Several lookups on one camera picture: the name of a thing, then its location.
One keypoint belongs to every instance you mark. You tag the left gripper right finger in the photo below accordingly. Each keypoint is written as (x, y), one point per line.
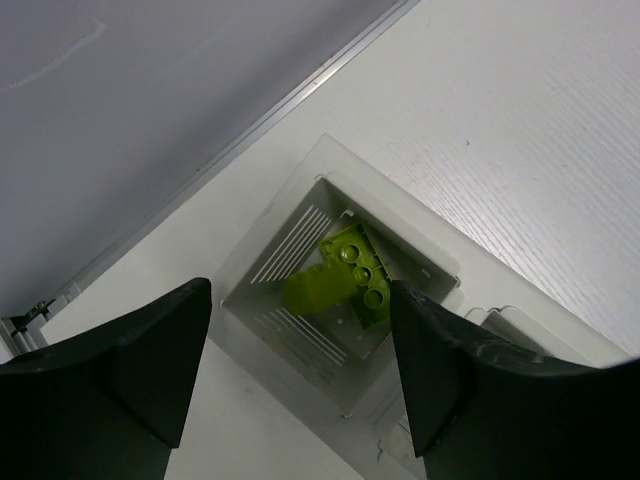
(482, 407)

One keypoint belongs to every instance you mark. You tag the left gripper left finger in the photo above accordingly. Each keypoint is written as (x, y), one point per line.
(108, 403)

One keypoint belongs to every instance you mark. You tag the long green lego brick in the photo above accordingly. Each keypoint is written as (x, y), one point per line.
(354, 248)

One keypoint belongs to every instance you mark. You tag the white two-compartment container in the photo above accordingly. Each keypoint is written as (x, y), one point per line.
(342, 381)

